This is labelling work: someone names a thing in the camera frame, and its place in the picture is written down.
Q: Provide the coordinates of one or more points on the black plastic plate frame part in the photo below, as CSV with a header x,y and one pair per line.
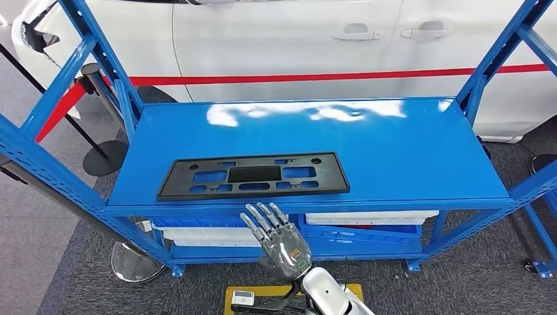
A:
x,y
174,182

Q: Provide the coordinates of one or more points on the blue metal shelf rack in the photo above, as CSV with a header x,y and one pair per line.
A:
x,y
546,267
391,143

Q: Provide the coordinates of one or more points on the red barrier belt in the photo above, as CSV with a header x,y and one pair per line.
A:
x,y
304,78
61,111

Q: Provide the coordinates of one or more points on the blue plastic bin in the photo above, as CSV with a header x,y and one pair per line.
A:
x,y
196,222
348,235

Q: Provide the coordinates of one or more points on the white plastic bin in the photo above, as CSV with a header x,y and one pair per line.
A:
x,y
209,237
370,217

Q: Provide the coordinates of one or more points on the white car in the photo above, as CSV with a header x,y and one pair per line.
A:
x,y
283,43

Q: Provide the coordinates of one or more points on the black stanchion with round base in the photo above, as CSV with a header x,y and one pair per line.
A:
x,y
104,158

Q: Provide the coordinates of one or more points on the stanchion with chrome base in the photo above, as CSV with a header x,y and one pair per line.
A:
x,y
130,265

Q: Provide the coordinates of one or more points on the black round stanchion base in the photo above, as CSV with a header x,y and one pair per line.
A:
x,y
546,163

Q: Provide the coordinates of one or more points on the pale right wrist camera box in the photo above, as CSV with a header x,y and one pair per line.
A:
x,y
242,298

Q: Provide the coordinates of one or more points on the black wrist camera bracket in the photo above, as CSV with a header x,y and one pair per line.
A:
x,y
270,308

